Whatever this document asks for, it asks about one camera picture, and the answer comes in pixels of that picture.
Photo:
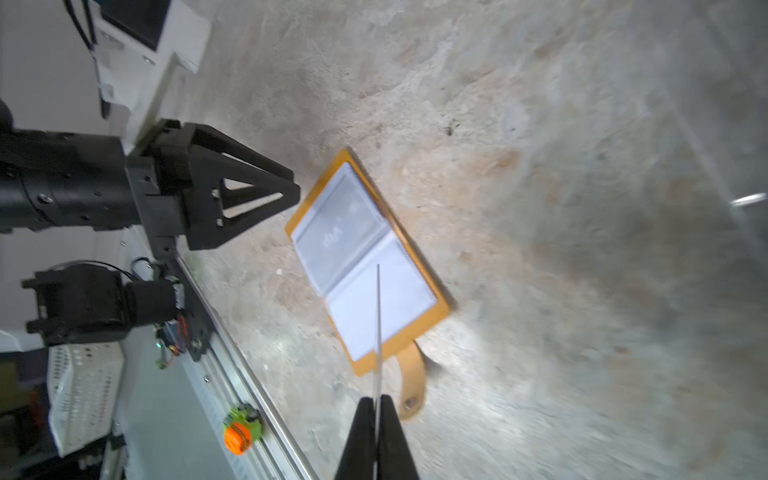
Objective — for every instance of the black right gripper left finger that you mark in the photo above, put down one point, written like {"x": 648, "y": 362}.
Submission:
{"x": 359, "y": 454}

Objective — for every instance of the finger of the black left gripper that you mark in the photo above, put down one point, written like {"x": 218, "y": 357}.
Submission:
{"x": 207, "y": 154}
{"x": 222, "y": 208}

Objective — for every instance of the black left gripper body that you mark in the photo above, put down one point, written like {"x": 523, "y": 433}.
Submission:
{"x": 158, "y": 173}

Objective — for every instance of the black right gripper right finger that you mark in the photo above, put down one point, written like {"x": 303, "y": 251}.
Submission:
{"x": 394, "y": 459}

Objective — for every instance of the black VIP card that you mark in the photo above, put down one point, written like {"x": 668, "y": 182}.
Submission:
{"x": 336, "y": 231}
{"x": 378, "y": 381}

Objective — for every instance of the yellow leather card holder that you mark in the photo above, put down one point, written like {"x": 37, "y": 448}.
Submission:
{"x": 412, "y": 301}

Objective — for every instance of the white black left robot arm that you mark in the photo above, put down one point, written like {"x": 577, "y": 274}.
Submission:
{"x": 99, "y": 225}

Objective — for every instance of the green orange connector block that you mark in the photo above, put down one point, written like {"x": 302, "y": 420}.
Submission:
{"x": 242, "y": 428}

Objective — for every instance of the white perforated basket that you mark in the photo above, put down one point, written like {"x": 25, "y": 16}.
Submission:
{"x": 83, "y": 381}

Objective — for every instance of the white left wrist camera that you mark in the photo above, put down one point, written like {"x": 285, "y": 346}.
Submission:
{"x": 133, "y": 44}

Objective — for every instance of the aluminium front rail frame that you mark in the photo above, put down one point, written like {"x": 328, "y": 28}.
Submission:
{"x": 172, "y": 418}

